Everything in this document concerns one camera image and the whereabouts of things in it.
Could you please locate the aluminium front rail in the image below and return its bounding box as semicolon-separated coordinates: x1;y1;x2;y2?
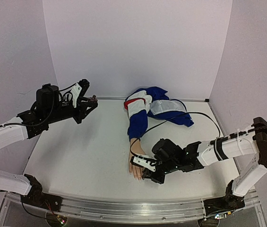
0;189;267;227

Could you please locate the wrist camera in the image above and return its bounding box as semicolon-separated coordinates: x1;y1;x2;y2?
70;79;90;108
130;155;159;172

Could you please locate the blue white red jacket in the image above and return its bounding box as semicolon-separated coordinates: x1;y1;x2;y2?
124;87;194;139

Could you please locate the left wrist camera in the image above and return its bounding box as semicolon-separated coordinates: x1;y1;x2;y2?
70;79;90;108

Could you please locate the red nail polish bottle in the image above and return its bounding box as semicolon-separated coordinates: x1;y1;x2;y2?
88;95;97;102

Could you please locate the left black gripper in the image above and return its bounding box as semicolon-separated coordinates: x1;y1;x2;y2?
46;97;98;124

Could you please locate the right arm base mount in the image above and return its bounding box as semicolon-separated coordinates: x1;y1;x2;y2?
204;186;245;217

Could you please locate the mannequin hand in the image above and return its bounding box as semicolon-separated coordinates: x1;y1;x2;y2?
129;138;145;182

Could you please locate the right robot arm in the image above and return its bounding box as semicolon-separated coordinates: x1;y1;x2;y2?
142;117;267;197

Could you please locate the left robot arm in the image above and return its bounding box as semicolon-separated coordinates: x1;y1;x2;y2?
0;79;98;207

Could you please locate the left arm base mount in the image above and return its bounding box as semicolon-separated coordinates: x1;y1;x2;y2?
21;174;62;211

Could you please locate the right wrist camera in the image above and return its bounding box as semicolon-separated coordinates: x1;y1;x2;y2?
130;155;159;172

